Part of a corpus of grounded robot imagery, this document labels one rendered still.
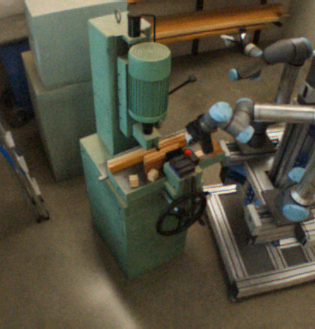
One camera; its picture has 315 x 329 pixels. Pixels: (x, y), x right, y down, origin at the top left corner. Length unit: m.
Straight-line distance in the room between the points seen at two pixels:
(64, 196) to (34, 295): 0.84
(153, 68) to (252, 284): 1.43
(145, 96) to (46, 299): 1.51
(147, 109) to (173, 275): 1.29
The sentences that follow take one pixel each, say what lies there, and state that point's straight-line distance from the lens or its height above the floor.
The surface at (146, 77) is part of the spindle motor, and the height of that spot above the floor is 1.43.
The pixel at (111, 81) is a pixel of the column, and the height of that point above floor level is 1.28.
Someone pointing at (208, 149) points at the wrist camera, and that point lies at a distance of 1.54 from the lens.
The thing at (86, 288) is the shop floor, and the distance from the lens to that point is 2.44.
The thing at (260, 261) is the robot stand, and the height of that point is 0.21.
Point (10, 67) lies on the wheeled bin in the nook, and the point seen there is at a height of 0.66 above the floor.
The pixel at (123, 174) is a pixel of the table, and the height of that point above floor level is 0.90.
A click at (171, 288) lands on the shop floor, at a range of 2.43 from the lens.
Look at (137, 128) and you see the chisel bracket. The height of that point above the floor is 1.07.
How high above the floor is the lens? 2.20
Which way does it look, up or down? 46 degrees down
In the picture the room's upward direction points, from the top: 3 degrees clockwise
